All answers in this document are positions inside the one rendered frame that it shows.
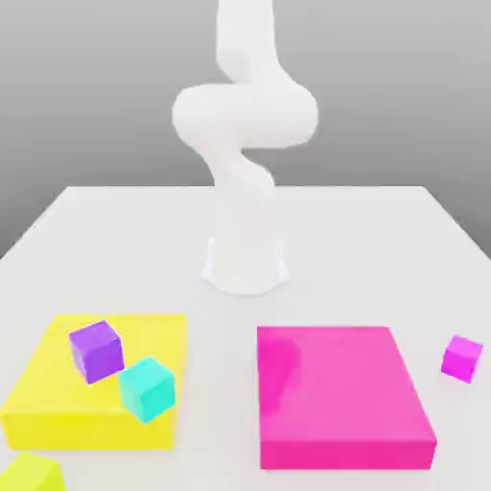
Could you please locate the large yellow box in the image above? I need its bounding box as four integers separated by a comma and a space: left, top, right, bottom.
0, 314, 189, 452

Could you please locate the small lime cube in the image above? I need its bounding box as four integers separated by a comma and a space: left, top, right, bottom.
0, 451, 66, 491

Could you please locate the small turquoise cube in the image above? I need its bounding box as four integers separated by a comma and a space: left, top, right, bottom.
117, 355, 176, 425

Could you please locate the large pink box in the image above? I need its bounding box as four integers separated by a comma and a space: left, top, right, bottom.
256, 325, 438, 471

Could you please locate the small purple cube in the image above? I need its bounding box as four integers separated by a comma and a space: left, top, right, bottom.
68, 319, 126, 386

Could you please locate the small magenta cube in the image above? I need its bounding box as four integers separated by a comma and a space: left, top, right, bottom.
439, 334, 484, 385

